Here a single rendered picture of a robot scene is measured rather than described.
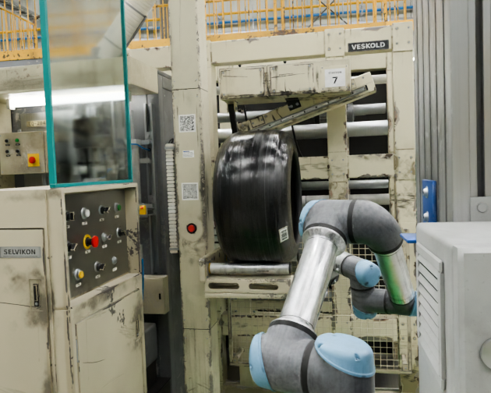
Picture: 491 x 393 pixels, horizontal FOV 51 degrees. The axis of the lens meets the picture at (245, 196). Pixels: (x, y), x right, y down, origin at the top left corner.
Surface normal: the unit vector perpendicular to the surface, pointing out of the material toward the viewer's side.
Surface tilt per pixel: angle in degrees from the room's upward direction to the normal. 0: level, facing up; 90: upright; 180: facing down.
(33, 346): 90
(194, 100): 90
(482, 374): 90
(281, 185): 80
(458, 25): 90
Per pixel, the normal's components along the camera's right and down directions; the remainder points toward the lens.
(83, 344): 0.98, -0.03
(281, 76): -0.22, 0.06
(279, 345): -0.29, -0.74
